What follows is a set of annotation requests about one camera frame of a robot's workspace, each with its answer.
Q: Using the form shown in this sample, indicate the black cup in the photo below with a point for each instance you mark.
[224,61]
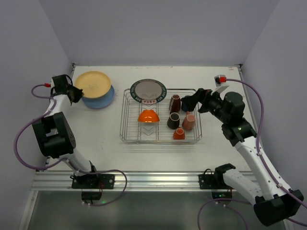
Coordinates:
[173,121]

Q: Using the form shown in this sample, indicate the red orange cup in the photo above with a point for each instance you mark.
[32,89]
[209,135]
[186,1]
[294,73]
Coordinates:
[179,134]

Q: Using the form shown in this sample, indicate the blue cup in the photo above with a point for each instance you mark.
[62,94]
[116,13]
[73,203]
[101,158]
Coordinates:
[185,107]

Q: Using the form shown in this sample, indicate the green rimmed printed plate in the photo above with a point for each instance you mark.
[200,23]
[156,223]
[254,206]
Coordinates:
[148,91]

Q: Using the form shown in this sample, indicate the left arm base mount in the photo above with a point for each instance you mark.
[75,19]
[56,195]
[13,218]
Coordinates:
[99,181]

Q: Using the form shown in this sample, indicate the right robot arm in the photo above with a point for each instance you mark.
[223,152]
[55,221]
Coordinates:
[272,198]

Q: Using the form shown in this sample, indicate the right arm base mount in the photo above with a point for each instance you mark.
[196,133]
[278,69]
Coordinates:
[213,182]

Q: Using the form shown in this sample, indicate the orange bowl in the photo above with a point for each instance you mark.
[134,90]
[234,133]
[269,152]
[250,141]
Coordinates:
[148,116]

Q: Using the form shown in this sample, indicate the yellow plate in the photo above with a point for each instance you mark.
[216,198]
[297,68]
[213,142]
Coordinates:
[94,84]

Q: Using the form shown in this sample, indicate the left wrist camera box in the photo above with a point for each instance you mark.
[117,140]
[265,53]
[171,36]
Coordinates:
[50,82]

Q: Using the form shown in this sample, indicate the pink cup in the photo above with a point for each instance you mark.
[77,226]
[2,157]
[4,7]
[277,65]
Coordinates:
[189,121]

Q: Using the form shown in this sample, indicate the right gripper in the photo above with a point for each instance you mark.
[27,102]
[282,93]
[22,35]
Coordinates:
[201,100]

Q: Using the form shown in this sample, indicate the wire dish rack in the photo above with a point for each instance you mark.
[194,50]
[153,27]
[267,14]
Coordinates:
[134,132]

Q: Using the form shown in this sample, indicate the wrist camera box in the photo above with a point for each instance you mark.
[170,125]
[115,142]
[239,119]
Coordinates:
[220,82]
[50,82]

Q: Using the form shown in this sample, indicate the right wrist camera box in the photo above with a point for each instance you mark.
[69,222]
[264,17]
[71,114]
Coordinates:
[220,82]

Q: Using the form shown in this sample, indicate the dark brown cup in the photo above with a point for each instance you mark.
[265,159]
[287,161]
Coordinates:
[175,104]

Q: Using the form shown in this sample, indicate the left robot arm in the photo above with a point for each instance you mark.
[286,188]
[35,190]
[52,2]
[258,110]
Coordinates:
[53,132]

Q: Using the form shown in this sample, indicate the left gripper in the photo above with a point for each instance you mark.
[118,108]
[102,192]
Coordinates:
[72,92]

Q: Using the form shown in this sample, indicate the aluminium rail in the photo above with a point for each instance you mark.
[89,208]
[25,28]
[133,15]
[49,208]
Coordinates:
[137,181]

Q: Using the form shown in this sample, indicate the blue plate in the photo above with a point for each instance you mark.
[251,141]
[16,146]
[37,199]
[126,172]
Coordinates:
[101,102]

